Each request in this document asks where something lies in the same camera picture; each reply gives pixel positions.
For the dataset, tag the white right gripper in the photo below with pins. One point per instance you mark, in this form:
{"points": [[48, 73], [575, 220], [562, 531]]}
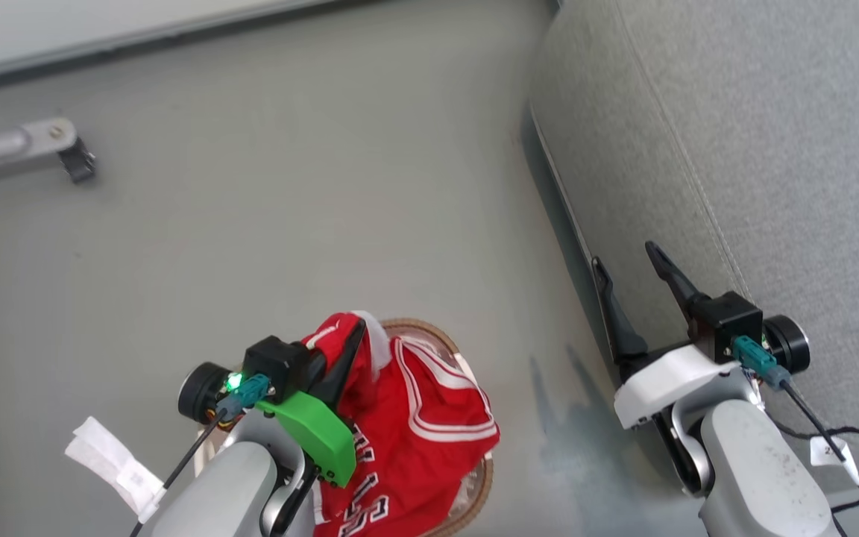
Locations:
{"points": [[668, 380]]}

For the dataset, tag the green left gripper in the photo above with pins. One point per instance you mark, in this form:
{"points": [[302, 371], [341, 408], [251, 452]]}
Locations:
{"points": [[318, 432]]}

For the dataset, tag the red basketball jersey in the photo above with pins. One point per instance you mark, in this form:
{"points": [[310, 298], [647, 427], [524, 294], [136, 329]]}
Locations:
{"points": [[429, 418]]}

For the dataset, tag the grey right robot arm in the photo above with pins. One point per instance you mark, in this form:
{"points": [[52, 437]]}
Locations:
{"points": [[757, 470]]}

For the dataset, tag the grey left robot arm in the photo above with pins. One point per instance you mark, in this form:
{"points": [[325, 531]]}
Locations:
{"points": [[228, 485]]}

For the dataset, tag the round wicker laundry basket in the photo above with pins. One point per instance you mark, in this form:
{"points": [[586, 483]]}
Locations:
{"points": [[476, 492]]}

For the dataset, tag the black round left wrist knob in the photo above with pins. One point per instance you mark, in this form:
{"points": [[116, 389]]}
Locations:
{"points": [[198, 391]]}

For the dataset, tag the black round wrist knob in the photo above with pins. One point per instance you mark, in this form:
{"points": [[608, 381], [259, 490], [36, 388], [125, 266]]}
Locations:
{"points": [[198, 391], [789, 343]]}

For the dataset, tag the black round right wrist knob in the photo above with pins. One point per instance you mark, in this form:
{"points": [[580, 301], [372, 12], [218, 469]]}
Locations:
{"points": [[789, 343]]}

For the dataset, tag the grey fabric sofa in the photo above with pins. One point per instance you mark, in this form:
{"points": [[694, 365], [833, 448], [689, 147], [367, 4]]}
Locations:
{"points": [[772, 149]]}

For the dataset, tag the grey metal leg with castor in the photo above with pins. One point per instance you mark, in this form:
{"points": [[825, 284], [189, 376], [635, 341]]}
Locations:
{"points": [[4, 149]]}

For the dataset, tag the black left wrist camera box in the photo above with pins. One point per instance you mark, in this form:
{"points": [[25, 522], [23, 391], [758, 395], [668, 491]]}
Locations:
{"points": [[277, 365]]}

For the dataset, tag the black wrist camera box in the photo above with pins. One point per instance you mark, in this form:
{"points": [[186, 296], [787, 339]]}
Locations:
{"points": [[731, 317], [277, 365]]}

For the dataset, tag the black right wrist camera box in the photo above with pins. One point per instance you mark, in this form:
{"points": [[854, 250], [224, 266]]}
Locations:
{"points": [[731, 317]]}

